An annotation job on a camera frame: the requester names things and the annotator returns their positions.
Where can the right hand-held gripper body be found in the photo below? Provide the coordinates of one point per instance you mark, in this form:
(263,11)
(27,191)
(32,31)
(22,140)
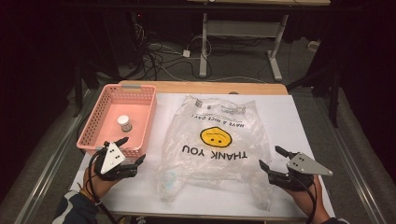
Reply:
(303,165)

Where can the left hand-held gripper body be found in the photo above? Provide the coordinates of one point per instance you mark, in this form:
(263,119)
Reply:
(112,157)

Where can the small white-capped bottle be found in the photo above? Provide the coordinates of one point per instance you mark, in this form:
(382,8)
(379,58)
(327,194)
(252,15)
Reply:
(124,123)

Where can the pink plastic basket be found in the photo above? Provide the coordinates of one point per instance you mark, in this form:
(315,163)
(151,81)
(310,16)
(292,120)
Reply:
(106,124)

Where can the clear plastic bag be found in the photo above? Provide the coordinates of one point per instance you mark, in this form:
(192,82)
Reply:
(214,161)

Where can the person's right hand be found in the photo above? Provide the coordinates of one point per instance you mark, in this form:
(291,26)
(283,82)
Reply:
(306,196)

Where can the person's left hand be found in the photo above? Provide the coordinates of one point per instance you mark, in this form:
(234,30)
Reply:
(98,185)

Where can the white table mat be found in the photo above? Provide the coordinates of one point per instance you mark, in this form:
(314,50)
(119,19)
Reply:
(286,124)

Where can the black metal stand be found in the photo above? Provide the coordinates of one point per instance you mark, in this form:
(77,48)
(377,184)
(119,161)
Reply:
(333,99)
(77,90)

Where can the white power adapter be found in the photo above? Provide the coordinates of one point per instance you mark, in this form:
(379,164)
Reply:
(186,53)

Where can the white box on floor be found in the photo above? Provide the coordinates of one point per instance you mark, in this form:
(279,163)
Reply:
(313,46)

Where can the white metal desk frame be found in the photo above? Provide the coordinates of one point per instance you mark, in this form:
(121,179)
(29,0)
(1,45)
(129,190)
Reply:
(204,46)

